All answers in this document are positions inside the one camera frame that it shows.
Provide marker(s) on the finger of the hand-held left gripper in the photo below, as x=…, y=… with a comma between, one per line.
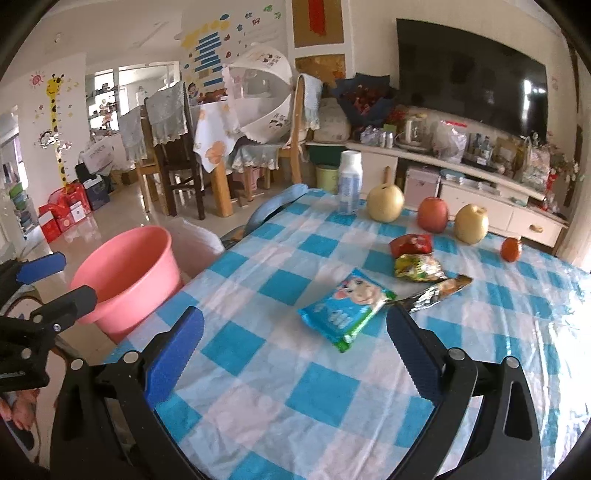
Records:
x=64, y=307
x=41, y=267

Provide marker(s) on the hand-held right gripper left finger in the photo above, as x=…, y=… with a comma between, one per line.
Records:
x=175, y=357

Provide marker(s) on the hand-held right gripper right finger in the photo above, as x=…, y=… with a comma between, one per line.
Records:
x=411, y=357

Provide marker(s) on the pink plastic basin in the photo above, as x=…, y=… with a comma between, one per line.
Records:
x=138, y=286

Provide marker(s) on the blue and green wipes packet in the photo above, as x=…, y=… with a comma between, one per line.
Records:
x=344, y=314

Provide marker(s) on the person's left hand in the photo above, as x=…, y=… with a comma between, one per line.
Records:
x=21, y=410

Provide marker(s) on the red gift boxes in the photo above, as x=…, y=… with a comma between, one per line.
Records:
x=64, y=212

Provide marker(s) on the black coffee sachet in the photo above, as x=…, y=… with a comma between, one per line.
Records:
x=434, y=295

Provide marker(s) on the storage rack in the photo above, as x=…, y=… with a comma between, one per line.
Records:
x=18, y=203

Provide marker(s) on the yellow green snack packet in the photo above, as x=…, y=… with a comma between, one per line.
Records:
x=418, y=267

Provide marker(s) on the dark blue gift bag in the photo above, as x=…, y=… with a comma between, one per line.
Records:
x=98, y=194

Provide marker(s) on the plain red snack packet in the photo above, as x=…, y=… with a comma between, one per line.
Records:
x=411, y=243

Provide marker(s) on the white translucent bag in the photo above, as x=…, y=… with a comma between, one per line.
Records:
x=198, y=244

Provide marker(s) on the blue checkered tablecloth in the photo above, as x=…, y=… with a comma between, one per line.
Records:
x=277, y=415

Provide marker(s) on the red apple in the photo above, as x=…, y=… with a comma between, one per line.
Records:
x=433, y=216

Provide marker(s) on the yellow pear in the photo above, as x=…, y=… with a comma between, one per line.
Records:
x=385, y=205
x=471, y=225

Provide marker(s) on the orange tangerine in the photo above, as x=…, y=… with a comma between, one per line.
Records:
x=511, y=249

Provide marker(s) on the giraffe height chart sticker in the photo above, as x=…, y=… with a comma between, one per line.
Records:
x=56, y=115

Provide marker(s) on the wooden chair with lace cover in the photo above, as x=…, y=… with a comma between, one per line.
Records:
x=131, y=134

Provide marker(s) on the white television cabinet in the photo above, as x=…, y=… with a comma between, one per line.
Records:
x=485, y=210

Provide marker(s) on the white storage box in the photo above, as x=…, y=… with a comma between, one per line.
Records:
x=421, y=182

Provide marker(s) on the white plastic bottle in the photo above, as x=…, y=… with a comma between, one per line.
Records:
x=349, y=184

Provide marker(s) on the blue curved chair back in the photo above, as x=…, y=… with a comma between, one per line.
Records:
x=277, y=203

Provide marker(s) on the green bucket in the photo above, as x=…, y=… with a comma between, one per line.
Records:
x=328, y=177

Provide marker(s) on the dark chair with lace cover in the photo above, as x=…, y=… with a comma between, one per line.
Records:
x=168, y=110

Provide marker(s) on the clear plastic bag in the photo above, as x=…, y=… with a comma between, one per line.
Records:
x=449, y=143

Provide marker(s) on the dining table with floral cloth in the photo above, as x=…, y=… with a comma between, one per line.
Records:
x=214, y=134

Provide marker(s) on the pack of small bottles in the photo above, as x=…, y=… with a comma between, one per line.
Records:
x=376, y=137

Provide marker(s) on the white electric kettle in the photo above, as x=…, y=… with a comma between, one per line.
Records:
x=414, y=131

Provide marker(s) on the printed plastic bag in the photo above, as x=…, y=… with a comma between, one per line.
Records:
x=535, y=161

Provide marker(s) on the white sack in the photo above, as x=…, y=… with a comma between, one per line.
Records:
x=330, y=120

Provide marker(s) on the dark blue flower bouquet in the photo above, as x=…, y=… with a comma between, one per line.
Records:
x=364, y=99

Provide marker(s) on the light blue towel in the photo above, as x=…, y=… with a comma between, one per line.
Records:
x=310, y=101

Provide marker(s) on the white mesh food cover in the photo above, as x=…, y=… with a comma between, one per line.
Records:
x=258, y=92

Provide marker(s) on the black flat television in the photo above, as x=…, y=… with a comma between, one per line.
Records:
x=471, y=74

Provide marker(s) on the colourful wall stickers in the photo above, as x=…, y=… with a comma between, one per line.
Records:
x=207, y=46

